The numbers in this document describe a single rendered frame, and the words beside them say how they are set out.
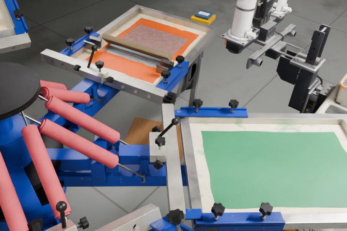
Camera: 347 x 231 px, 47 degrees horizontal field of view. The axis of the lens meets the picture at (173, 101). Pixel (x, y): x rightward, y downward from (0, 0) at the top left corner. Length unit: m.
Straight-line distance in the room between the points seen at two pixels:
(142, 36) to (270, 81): 1.84
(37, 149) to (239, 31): 1.20
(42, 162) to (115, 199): 1.45
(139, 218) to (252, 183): 0.57
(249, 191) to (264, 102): 2.14
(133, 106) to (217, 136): 1.72
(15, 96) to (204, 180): 0.74
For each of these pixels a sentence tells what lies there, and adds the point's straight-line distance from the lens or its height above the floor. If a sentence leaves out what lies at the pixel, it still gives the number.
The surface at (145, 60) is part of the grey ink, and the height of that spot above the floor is 0.96.
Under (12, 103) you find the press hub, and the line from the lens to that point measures 1.30.
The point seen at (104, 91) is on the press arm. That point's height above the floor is 0.92.
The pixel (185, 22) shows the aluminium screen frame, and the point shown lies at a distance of 2.52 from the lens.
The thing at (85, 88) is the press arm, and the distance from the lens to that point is 1.79.
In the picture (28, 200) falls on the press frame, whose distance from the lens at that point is 1.41.
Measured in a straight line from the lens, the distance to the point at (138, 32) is 2.42.
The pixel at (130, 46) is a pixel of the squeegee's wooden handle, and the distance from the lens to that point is 2.15.
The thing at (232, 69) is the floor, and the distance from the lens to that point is 3.96.
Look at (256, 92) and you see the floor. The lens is 3.71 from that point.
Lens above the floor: 2.10
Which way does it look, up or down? 38 degrees down
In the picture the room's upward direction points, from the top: 5 degrees clockwise
